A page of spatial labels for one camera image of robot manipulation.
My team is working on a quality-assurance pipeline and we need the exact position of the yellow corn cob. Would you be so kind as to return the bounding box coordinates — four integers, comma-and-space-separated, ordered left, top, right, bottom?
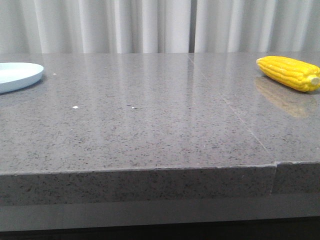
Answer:
256, 56, 320, 92

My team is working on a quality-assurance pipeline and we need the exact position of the white curtain right panel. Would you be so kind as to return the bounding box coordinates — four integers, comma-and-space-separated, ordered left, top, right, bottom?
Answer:
189, 0, 320, 53

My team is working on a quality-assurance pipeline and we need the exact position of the light blue round plate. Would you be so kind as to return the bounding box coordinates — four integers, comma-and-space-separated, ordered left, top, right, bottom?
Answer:
0, 62, 44, 94

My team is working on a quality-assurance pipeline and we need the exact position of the white curtain panel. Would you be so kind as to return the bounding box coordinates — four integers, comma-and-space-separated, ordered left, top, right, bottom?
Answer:
0, 0, 197, 54
189, 0, 320, 53

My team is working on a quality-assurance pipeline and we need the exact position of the white curtain left panel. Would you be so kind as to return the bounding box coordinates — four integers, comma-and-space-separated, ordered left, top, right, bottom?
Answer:
0, 0, 197, 54

